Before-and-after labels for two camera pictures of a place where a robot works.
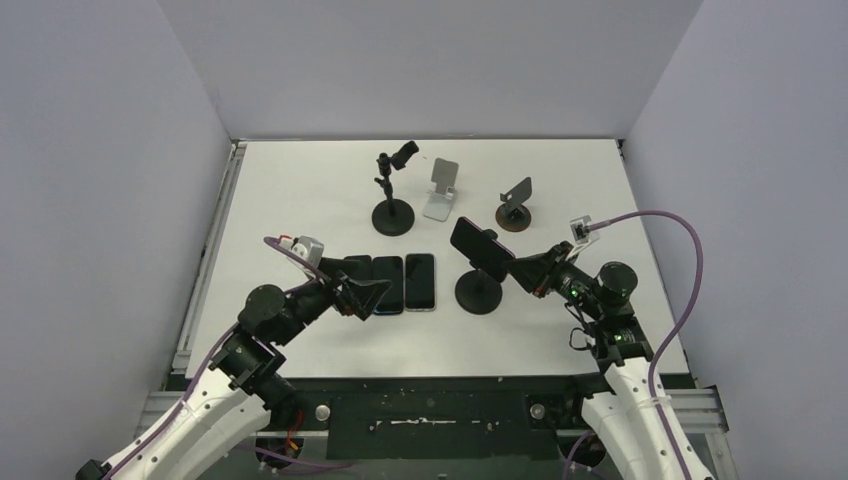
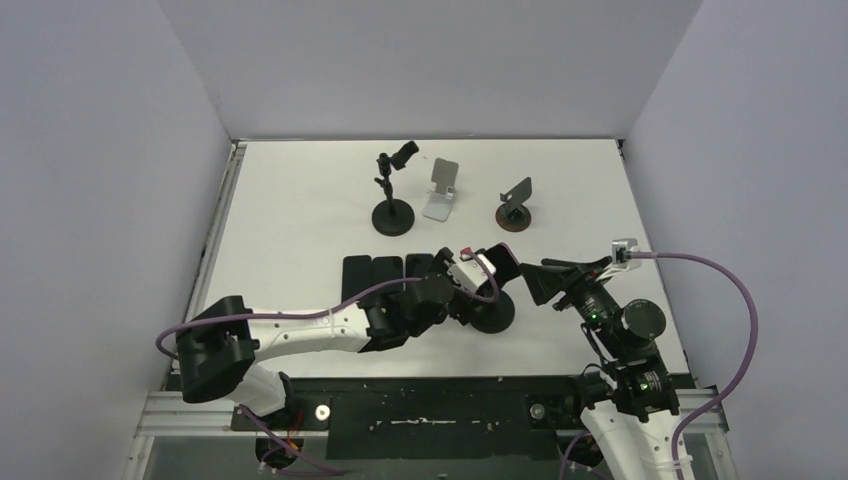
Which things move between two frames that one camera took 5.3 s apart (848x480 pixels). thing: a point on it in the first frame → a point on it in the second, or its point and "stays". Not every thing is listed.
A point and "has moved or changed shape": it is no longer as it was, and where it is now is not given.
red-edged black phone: (480, 249) has moved or changed shape
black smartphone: (390, 269) stays
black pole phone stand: (393, 217) stays
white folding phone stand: (440, 199) stays
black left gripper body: (341, 301) → (462, 305)
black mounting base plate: (436, 418) stays
